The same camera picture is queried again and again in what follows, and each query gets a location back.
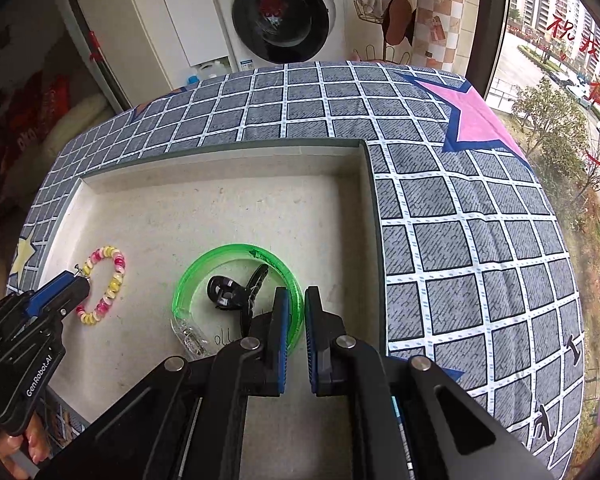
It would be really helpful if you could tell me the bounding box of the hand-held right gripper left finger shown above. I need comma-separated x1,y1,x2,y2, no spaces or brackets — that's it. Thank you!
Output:
35,287,291,480

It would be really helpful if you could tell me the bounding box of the checked printed wall poster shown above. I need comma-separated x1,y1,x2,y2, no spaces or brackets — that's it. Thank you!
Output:
415,0,468,73

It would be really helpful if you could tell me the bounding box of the person's left hand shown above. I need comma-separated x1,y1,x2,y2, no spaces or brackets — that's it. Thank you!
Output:
0,417,48,480

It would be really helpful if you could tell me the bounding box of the dark window frame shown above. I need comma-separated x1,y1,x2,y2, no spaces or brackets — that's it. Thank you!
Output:
467,0,512,102

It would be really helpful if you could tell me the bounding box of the white tall cabinet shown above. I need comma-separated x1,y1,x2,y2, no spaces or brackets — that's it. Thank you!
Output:
115,0,231,91

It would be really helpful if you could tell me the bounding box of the brown round-back chair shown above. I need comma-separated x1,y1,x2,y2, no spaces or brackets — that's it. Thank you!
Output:
384,0,415,63

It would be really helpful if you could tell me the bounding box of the red window decal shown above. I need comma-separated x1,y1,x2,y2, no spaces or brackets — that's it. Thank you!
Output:
546,5,600,131

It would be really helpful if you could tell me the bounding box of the beige shallow tray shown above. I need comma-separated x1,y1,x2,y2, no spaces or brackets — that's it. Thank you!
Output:
30,139,391,480

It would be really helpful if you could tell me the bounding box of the gold wire rack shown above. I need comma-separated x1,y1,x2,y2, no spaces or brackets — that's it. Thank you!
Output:
353,0,387,27

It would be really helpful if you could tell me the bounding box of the grey checked star blanket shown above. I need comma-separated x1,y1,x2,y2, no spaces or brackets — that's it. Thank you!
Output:
5,60,588,480

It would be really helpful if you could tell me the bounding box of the black hair claw clip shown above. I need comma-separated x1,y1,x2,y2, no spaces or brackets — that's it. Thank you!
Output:
206,264,271,336

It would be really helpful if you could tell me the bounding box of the grey sliding door frame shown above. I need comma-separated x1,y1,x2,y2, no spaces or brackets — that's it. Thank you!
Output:
57,0,133,111

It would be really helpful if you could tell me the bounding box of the pink yellow bead bracelet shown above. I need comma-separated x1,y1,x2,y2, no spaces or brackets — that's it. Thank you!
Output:
75,246,127,326

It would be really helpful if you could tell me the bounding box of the green tree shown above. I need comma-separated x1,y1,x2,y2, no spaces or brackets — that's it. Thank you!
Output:
510,77,600,221

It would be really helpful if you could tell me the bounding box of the white washing machine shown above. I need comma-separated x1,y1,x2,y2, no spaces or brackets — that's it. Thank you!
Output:
205,0,348,73

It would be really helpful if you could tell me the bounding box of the white detergent bottle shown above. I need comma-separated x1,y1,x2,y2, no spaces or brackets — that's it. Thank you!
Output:
194,60,231,82

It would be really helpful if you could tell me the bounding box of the red printed cushion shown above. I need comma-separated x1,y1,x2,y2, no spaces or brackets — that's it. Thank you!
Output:
0,72,73,186

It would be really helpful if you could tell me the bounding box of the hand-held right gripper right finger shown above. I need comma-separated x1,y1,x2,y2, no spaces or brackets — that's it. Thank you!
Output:
304,286,556,480

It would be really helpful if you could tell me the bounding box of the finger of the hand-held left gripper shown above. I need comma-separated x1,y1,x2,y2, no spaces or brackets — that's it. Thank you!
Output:
40,280,92,323
22,269,87,317

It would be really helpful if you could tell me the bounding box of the green translucent bangle bracelet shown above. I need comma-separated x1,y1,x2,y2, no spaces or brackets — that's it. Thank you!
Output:
171,243,306,361

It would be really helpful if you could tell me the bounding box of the cream sofa cushion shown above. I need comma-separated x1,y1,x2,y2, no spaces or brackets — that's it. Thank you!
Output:
45,94,116,161

